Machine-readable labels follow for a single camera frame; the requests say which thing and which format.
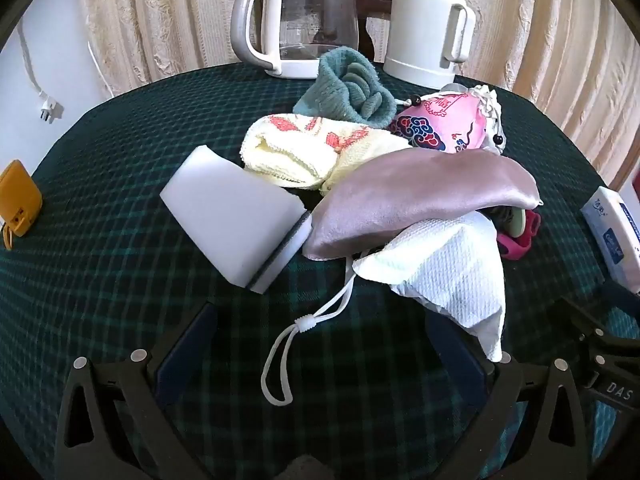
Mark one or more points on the white face mask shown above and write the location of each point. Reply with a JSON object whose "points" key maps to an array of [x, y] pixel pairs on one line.
{"points": [[440, 270]]}

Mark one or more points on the beige patterned curtain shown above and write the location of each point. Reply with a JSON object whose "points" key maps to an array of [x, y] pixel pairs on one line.
{"points": [[175, 10]]}

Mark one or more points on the white and blue tissue packet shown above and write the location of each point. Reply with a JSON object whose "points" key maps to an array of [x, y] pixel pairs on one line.
{"points": [[610, 230]]}

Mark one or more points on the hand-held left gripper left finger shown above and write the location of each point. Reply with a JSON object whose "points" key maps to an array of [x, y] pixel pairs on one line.
{"points": [[185, 360]]}

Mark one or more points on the white sponge with grey layer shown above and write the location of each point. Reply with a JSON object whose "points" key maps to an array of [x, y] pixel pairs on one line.
{"points": [[225, 210]]}

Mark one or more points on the white thermos jug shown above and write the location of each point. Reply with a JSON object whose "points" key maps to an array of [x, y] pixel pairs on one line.
{"points": [[415, 25]]}

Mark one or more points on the pink band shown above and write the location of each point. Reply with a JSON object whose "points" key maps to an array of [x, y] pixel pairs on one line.
{"points": [[515, 247]]}

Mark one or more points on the white lace cloth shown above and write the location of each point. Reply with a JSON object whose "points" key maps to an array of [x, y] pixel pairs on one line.
{"points": [[492, 105]]}

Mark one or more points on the mauve satin pouch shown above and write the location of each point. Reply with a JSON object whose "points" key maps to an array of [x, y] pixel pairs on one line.
{"points": [[400, 200]]}

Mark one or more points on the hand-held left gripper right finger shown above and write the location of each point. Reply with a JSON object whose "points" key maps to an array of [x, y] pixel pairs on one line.
{"points": [[455, 360]]}

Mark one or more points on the green round disc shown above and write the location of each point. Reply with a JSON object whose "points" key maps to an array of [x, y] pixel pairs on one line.
{"points": [[517, 222]]}

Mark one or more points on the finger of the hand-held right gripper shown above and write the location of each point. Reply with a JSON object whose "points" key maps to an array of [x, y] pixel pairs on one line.
{"points": [[622, 295], [600, 345]]}

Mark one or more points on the pale yellow towel red print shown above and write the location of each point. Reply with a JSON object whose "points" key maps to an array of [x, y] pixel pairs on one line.
{"points": [[280, 155]]}

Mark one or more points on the green checked tablecloth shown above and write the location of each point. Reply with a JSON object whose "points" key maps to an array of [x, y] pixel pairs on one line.
{"points": [[125, 285]]}

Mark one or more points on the teal plush cloth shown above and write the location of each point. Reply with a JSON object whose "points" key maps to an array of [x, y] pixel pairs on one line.
{"points": [[325, 95]]}

